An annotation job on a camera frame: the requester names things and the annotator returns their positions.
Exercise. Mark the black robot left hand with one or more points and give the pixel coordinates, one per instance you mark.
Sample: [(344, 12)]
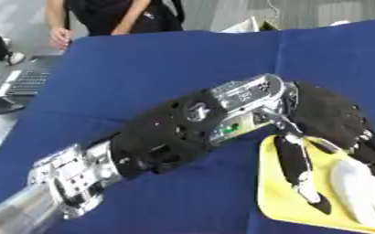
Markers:
[(329, 115)]

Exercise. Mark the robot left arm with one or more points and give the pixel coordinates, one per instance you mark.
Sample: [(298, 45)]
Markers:
[(164, 137)]

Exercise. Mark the white box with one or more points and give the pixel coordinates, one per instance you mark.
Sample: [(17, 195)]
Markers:
[(244, 26)]

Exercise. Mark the white oblong object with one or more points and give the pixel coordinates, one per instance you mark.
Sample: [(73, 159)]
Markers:
[(361, 192)]

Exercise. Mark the yellow tray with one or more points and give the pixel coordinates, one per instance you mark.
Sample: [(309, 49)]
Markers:
[(281, 195)]

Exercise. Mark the person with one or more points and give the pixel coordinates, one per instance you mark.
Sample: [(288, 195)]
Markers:
[(110, 15)]

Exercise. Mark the person's hand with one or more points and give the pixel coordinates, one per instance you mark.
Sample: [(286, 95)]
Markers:
[(59, 38)]

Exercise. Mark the grey keyboard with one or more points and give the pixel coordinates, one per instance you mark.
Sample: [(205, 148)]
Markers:
[(28, 82)]

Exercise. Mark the black stand base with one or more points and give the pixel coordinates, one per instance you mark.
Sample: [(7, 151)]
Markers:
[(1, 106)]

